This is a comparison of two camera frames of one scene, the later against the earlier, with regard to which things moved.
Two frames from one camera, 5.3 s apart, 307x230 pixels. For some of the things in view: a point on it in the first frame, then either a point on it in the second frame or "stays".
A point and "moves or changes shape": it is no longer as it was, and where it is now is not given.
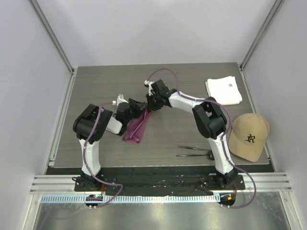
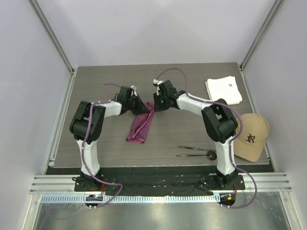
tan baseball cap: [249, 134] stays
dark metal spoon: [210, 155] stays
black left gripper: [138, 107] to [141, 109]
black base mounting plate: [159, 181] stays
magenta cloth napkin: [135, 128] moves or changes shape
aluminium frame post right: [275, 8] stays
